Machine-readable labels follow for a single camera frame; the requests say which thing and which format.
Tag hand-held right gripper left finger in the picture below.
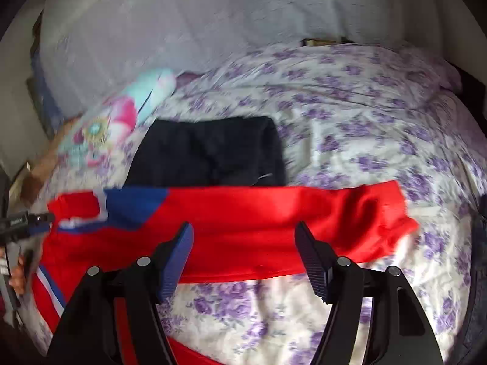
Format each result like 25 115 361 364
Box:
46 221 195 365

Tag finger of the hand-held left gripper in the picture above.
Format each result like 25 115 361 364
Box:
25 213 56 237

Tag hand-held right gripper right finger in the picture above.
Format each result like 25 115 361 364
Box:
295 221 444 365

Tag red sweater blue white stripes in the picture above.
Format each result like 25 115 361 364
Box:
30 180 419 365

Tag person's left hand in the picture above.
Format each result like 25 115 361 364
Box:
8 249 36 298

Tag black folded cloth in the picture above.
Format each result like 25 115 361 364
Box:
125 116 287 189

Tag blue patterned pillow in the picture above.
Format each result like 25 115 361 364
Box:
30 51 65 137

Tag folded colourful floral blanket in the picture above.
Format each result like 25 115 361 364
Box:
57 68 177 168

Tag purple floral bedsheet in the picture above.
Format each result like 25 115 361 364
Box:
23 42 484 365

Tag dark cloth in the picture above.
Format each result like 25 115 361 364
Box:
469 194 487 354

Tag white lace cover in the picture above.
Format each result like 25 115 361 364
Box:
40 0 450 118

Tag wooden bed frame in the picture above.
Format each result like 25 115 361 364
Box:
9 122 77 206

